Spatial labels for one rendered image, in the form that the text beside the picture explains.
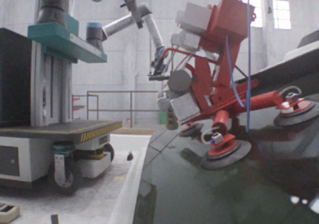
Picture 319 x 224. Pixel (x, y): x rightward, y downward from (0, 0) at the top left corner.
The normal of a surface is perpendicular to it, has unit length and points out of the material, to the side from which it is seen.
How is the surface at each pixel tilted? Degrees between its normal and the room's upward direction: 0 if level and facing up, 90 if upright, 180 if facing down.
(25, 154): 90
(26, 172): 90
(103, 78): 90
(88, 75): 90
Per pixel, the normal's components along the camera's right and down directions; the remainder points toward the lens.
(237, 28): 0.02, 0.00
